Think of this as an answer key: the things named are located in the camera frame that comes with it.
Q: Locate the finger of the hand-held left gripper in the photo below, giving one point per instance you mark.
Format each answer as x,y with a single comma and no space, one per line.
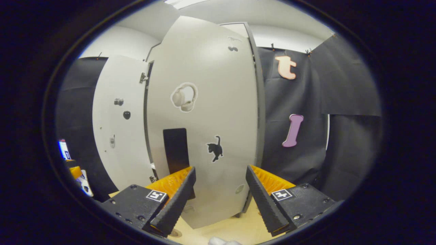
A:
75,172

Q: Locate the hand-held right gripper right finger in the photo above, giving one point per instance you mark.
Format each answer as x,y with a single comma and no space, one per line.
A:
265,204

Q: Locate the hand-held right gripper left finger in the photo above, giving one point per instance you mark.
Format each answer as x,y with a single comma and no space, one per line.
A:
173,207

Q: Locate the white cabinet door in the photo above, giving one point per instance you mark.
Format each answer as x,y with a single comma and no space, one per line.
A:
211,112
115,146

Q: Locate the white and grey cabinet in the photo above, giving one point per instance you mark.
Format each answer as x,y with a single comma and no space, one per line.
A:
260,119

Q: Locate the black backdrop cloth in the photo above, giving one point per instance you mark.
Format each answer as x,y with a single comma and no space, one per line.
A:
351,153

